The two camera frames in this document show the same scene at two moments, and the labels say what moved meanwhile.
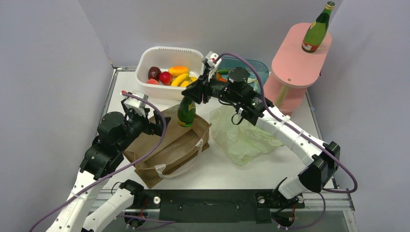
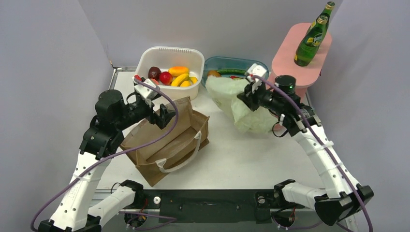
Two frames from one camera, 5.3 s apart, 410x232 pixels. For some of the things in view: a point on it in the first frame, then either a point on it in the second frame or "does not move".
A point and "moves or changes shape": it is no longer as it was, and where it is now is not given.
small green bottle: (186, 112) to (309, 46)
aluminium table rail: (116, 70) does not move
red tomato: (166, 78) does not move
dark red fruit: (154, 72) does not move
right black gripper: (200, 90) to (249, 97)
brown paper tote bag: (182, 145) does not move
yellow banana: (176, 81) does not move
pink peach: (152, 81) does not move
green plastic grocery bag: (240, 139) moves or changes shape
